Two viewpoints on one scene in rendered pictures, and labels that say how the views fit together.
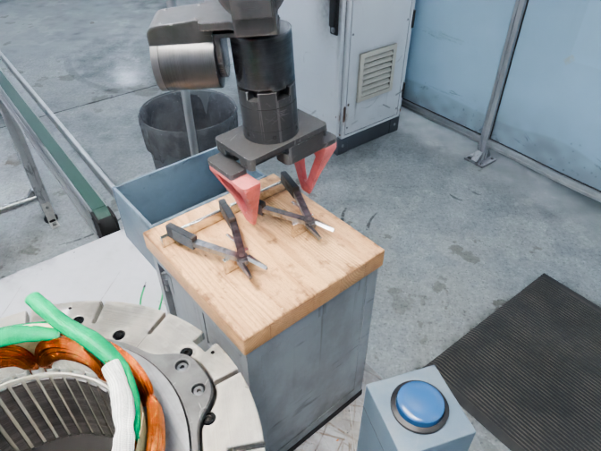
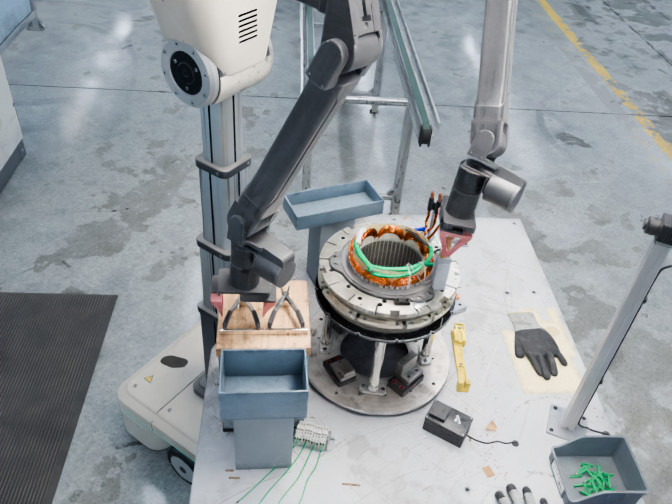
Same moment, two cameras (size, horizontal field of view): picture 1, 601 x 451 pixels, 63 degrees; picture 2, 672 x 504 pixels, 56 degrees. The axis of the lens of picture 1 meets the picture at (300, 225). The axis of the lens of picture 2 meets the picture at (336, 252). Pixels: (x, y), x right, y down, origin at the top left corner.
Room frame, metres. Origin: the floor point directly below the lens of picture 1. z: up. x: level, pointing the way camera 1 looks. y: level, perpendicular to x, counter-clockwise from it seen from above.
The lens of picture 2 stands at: (1.14, 0.66, 2.03)
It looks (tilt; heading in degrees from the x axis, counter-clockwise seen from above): 40 degrees down; 212
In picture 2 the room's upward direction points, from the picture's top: 6 degrees clockwise
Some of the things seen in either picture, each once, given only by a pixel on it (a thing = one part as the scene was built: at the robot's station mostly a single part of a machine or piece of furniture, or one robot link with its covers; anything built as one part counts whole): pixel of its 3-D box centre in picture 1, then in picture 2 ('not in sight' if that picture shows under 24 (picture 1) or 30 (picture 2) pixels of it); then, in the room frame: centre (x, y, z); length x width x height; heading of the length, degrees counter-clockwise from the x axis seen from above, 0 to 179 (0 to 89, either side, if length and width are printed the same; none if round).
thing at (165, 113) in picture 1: (193, 148); not in sight; (1.78, 0.44, 0.39); 0.39 x 0.39 x 0.35
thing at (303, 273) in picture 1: (261, 248); (264, 316); (0.41, 0.04, 1.05); 0.20 x 0.19 x 0.02; 40
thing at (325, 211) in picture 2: not in sight; (330, 239); (-0.03, -0.09, 0.92); 0.25 x 0.11 x 0.28; 148
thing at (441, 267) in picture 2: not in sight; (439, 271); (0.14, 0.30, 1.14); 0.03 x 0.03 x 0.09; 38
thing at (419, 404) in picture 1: (420, 403); not in sight; (0.23, -0.10, 1.04); 0.04 x 0.04 x 0.01
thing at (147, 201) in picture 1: (204, 260); (263, 414); (0.53, 0.14, 0.92); 0.17 x 0.11 x 0.28; 130
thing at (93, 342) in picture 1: (87, 355); (363, 250); (0.20, 0.14, 1.15); 0.15 x 0.04 x 0.02; 38
